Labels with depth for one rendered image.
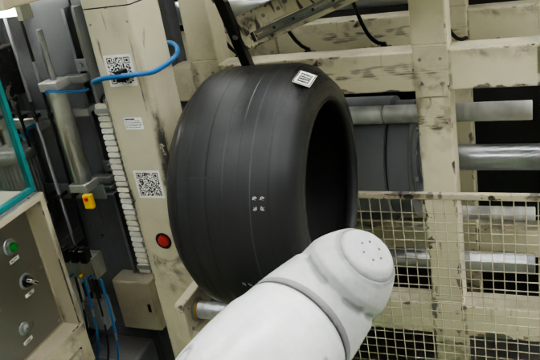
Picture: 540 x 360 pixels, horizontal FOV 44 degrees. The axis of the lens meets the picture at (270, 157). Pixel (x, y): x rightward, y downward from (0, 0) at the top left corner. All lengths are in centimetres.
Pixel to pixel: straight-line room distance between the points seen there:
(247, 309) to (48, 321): 117
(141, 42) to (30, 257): 58
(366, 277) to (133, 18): 98
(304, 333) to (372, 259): 11
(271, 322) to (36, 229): 113
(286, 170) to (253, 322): 71
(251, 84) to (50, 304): 77
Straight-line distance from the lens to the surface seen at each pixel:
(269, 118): 135
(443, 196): 188
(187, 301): 168
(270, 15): 181
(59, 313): 182
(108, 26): 157
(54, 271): 176
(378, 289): 71
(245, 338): 64
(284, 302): 67
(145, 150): 163
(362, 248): 71
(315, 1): 177
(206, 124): 140
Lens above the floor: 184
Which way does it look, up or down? 22 degrees down
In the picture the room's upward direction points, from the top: 10 degrees counter-clockwise
